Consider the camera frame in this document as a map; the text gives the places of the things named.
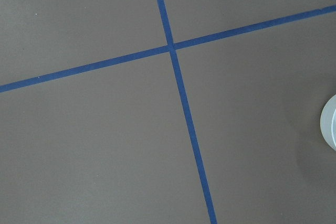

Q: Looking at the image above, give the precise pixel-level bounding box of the white paper bowl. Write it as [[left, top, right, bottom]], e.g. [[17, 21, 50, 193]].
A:
[[320, 95, 336, 151]]

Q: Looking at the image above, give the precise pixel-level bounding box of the blue tape line crosswise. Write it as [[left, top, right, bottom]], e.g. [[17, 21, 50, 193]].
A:
[[1, 5, 335, 92]]

